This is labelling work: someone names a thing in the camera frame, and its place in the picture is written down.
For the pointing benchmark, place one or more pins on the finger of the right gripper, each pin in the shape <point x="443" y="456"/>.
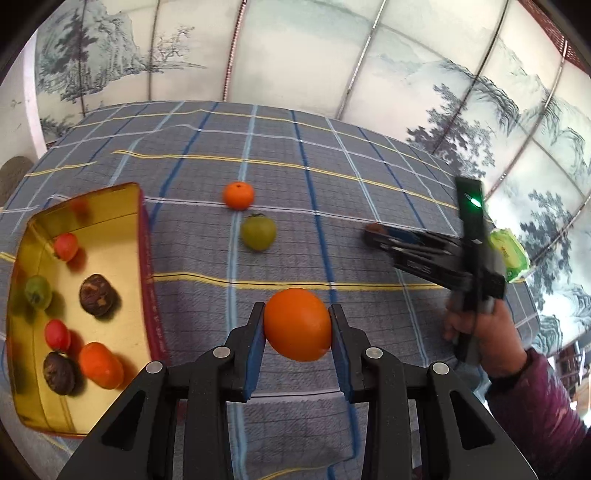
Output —
<point x="435" y="259"/>
<point x="420" y="237"/>

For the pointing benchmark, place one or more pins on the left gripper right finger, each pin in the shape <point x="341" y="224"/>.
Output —
<point x="459" y="438"/>

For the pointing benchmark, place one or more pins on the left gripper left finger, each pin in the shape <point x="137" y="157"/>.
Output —
<point x="135" y="437"/>

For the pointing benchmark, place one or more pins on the large bumpy orange tangerine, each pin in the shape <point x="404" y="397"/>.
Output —
<point x="98" y="364"/>

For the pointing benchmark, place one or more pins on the brown fruit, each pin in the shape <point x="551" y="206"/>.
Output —
<point x="374" y="234"/>
<point x="59" y="373"/>
<point x="96" y="295"/>

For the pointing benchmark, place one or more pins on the small red tomato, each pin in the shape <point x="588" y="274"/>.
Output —
<point x="57" y="336"/>

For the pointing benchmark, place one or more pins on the smooth orange fruit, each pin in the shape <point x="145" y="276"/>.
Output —
<point x="297" y="325"/>

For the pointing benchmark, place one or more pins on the large green tomato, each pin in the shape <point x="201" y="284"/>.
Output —
<point x="38" y="292"/>

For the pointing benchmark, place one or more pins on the large red tomato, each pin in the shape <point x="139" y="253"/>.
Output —
<point x="66" y="246"/>

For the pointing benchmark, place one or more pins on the purple right sleeve forearm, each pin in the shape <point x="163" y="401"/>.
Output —
<point x="533" y="408"/>

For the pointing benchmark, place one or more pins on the person's right hand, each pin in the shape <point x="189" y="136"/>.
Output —
<point x="499" y="344"/>

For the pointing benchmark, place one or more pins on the green snack packet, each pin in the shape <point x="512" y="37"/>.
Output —
<point x="515" y="257"/>

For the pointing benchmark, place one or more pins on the wooden chair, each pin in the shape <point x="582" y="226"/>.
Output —
<point x="569" y="365"/>

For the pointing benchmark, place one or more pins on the red gold toffee tin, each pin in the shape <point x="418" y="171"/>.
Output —
<point x="111" y="226"/>

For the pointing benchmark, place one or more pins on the painted landscape folding screen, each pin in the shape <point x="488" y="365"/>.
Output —
<point x="491" y="88"/>

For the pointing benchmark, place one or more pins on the small green tomato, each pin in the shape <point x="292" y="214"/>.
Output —
<point x="258" y="232"/>

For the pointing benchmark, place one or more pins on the blue plaid tablecloth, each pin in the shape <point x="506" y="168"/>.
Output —
<point x="320" y="181"/>

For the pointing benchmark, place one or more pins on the small orange tangerine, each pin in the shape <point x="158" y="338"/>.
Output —
<point x="238" y="195"/>

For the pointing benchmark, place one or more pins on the round stone millstone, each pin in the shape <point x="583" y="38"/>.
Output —
<point x="11" y="174"/>

